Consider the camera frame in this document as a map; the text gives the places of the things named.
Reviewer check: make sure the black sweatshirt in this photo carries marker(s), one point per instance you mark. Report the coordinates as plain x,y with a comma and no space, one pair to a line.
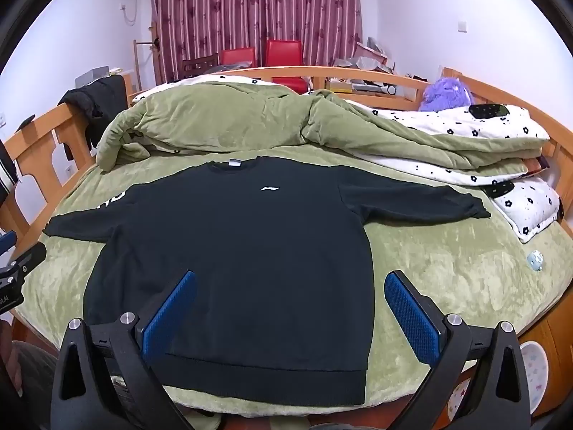
250,255

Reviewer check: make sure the maroon floral curtain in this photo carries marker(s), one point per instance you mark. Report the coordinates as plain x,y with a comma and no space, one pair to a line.
250,4

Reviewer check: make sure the red chair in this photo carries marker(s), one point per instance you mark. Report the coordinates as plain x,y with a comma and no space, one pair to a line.
284,53
237,56

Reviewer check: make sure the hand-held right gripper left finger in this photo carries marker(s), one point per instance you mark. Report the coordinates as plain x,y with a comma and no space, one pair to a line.
170,313

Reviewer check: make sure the wooden bed frame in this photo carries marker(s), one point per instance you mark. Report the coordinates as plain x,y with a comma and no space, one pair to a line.
44,125

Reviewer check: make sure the desk clutter pile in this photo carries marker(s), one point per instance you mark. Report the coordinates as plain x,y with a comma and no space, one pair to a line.
358,85

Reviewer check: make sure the striped cloth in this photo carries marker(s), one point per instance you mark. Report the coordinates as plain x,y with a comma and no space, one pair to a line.
6,174

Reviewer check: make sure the green fleece bed sheet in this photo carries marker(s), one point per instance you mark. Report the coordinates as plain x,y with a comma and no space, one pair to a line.
447,268

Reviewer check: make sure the black jacket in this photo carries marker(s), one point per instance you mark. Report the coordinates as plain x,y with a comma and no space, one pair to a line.
100,98

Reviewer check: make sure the grey box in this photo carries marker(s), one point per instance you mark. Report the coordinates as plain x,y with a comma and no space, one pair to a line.
92,76

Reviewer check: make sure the white floral pillow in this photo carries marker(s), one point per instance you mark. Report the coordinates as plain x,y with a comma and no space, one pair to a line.
532,208

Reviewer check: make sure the dark wooden chair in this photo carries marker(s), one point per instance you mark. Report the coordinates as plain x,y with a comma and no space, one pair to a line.
199,65

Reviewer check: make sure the green floral quilt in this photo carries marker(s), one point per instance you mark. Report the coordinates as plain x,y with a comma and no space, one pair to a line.
224,112

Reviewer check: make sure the white plastic basin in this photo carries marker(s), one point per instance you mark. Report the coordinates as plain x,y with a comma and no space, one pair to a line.
535,376

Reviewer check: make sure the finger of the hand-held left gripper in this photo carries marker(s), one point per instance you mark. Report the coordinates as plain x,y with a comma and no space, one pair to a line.
29,257
6,242

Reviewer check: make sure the wooden coat rack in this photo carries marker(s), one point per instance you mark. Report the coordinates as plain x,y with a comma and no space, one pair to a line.
136,67

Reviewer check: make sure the white wall switch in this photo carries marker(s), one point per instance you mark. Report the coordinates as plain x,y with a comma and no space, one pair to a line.
462,25

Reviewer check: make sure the dark red book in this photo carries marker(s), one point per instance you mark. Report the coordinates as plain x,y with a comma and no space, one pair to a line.
539,165

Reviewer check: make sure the small black object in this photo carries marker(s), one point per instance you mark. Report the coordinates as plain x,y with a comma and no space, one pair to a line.
26,123

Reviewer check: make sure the purple plush toy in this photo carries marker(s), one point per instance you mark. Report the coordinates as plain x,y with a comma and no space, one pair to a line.
443,94

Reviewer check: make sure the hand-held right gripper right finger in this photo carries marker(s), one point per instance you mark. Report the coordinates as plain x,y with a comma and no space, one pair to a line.
412,318

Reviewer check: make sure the small pale blue toy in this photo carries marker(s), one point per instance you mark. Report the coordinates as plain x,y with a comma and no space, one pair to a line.
536,260

